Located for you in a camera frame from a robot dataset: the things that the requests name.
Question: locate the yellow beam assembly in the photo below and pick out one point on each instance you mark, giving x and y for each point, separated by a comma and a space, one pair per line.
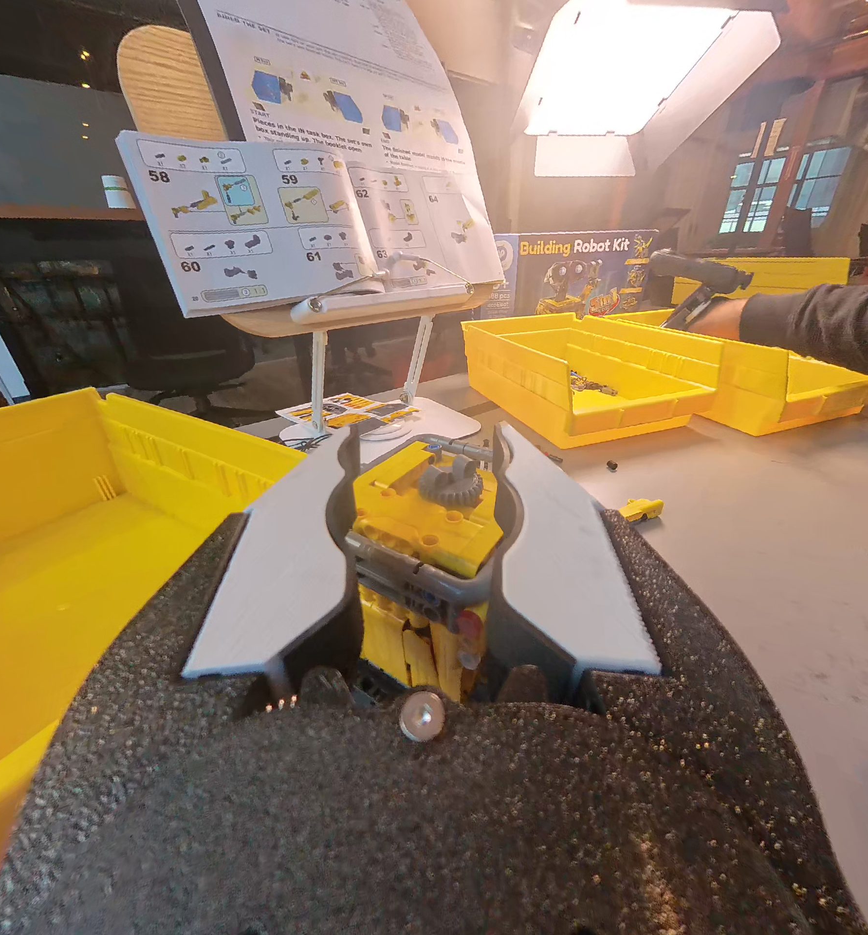
640, 510

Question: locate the yellow tracked toy robot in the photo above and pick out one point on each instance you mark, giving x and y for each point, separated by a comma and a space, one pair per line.
419, 529

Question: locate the yellow parts bin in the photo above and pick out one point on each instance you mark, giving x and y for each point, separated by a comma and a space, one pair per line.
522, 365
828, 392
799, 273

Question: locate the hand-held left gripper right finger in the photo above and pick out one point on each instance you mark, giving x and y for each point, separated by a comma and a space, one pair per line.
587, 599

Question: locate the white stand base with leaflet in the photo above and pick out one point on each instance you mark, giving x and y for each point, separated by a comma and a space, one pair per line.
317, 365

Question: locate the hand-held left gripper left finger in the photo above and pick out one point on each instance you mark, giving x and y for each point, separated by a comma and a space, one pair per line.
266, 599

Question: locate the robot kit cardboard box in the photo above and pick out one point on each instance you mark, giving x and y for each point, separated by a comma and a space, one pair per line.
580, 271

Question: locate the person's right hand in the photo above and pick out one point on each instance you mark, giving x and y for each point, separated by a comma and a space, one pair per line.
726, 316

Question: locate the bright light panel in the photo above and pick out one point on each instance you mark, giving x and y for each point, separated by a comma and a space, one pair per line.
624, 73

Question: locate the person's right forearm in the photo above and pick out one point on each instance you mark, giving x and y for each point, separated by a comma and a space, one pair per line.
828, 329

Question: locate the large instruction sheet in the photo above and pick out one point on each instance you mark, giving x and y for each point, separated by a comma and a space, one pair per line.
332, 66

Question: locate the large yellow plastic bin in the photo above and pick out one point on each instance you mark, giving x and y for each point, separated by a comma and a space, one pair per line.
54, 585

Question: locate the instruction booklet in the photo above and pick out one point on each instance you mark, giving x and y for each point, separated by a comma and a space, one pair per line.
259, 219

